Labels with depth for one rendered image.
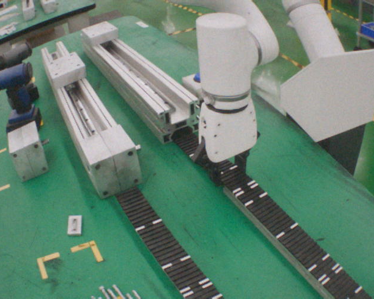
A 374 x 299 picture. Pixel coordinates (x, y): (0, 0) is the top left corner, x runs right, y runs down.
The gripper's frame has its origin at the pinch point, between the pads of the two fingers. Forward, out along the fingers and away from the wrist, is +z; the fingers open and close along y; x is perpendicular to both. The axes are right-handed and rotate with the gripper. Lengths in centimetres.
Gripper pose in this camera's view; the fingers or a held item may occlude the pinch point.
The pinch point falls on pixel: (228, 169)
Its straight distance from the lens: 74.9
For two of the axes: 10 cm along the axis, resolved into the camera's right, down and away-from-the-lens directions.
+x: -4.9, -5.1, 7.1
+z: 0.7, 7.8, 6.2
